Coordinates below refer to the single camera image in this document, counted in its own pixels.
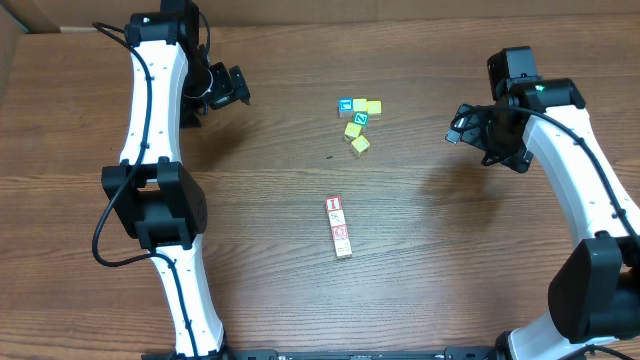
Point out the red symbol wooden block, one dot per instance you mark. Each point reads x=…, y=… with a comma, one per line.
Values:
x=340, y=232

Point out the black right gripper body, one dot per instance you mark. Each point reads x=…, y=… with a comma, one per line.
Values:
x=498, y=139

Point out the red letter wooden block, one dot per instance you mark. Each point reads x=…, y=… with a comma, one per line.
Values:
x=333, y=203

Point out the yellow wooden block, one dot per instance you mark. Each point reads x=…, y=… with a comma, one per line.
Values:
x=360, y=105
x=360, y=145
x=374, y=108
x=352, y=131

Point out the green letter wooden block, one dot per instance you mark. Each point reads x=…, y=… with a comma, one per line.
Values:
x=361, y=118

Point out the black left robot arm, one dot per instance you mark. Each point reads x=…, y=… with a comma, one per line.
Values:
x=156, y=210

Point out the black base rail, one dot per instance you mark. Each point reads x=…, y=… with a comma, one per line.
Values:
x=449, y=353

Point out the yellow wooden block upper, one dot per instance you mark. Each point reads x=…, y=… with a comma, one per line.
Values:
x=352, y=131

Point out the white letter wooden block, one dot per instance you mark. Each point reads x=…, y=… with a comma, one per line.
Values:
x=343, y=248

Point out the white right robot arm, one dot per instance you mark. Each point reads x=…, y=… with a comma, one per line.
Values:
x=594, y=298

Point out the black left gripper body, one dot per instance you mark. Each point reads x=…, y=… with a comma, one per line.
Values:
x=206, y=88

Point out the plain cream wooden block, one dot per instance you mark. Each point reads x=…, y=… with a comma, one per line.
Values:
x=336, y=218

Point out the yellow wooden block far top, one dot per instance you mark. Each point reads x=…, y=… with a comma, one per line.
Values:
x=374, y=108

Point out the yellow wooden block left top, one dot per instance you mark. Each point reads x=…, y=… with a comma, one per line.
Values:
x=360, y=105

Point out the yellow wooden block lower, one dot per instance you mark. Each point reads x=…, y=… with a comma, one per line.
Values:
x=360, y=145

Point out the blue letter wooden block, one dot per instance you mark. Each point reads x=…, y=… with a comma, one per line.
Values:
x=345, y=107

